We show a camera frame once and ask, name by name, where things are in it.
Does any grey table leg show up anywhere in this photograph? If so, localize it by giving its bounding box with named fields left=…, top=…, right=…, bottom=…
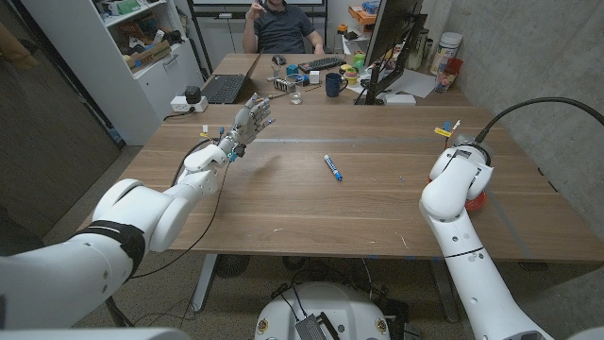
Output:
left=191, top=253, right=218, bottom=313
left=428, top=259, right=460, bottom=324

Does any person forearm tan sleeve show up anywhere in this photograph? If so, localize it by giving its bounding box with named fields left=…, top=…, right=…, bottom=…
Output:
left=0, top=21, right=40, bottom=72

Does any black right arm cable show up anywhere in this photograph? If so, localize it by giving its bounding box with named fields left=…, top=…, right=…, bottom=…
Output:
left=474, top=96, right=604, bottom=145

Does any white power strip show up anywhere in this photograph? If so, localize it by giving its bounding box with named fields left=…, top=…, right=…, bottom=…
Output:
left=170, top=95, right=210, bottom=113

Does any grey finned electronics box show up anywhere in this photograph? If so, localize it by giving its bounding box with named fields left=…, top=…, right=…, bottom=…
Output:
left=295, top=314, right=327, bottom=340

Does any black laptop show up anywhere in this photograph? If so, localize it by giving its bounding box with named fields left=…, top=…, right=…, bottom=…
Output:
left=201, top=52, right=262, bottom=106

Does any brown cardboard box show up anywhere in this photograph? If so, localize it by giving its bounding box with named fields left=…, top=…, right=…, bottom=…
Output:
left=125, top=40, right=173, bottom=72

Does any orange storage box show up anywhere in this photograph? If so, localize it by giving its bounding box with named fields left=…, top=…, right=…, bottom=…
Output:
left=347, top=4, right=378, bottom=26

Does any person in dark trousers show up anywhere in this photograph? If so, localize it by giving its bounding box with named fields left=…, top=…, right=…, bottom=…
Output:
left=0, top=207, right=43, bottom=256

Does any red bowl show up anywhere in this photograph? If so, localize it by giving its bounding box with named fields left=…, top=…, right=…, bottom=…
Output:
left=427, top=175, right=488, bottom=213

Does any white shelf cabinet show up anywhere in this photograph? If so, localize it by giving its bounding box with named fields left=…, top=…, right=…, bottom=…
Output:
left=21, top=0, right=205, bottom=146

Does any black keyboard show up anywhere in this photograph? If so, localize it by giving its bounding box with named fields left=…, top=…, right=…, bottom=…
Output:
left=297, top=56, right=346, bottom=74

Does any black round floor fan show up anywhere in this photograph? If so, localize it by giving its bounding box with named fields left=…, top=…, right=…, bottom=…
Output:
left=214, top=254, right=251, bottom=279

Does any wooden office desk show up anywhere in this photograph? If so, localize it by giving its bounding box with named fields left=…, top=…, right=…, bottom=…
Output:
left=202, top=52, right=473, bottom=108

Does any white round canister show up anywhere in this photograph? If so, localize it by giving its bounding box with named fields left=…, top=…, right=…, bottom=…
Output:
left=429, top=31, right=464, bottom=76

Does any white paper sheet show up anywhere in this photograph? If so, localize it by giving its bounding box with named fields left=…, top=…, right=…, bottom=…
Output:
left=348, top=68, right=438, bottom=99

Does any seated person dark shirt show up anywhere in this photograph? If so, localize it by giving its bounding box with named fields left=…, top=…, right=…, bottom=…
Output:
left=242, top=0, right=326, bottom=55

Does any black computer monitor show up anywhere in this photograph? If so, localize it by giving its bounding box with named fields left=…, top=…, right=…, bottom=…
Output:
left=354, top=0, right=428, bottom=106

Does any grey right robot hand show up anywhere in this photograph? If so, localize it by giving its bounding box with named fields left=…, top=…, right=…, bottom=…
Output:
left=451, top=132, right=478, bottom=149

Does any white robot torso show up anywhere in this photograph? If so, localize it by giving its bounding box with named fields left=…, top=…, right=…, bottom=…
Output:
left=253, top=281, right=392, bottom=340

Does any clear drinking glass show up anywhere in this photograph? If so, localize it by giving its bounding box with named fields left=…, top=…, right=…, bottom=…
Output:
left=286, top=74, right=306, bottom=106

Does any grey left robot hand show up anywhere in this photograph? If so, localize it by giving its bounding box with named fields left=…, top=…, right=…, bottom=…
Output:
left=217, top=92, right=277, bottom=160

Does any dark blue mug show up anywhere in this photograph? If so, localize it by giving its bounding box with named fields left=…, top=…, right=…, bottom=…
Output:
left=325, top=72, right=349, bottom=98

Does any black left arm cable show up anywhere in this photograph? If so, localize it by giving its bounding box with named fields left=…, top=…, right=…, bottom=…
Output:
left=169, top=136, right=223, bottom=188

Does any blue marker pen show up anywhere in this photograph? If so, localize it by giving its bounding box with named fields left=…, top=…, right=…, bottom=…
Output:
left=323, top=154, right=344, bottom=182

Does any row of silver clips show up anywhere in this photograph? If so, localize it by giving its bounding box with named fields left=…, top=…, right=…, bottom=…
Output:
left=273, top=76, right=296, bottom=94

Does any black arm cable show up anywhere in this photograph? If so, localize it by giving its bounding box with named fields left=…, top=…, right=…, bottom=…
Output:
left=474, top=96, right=604, bottom=145
left=169, top=136, right=223, bottom=188

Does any flat white box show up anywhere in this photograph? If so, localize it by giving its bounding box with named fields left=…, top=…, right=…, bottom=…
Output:
left=382, top=93, right=417, bottom=107

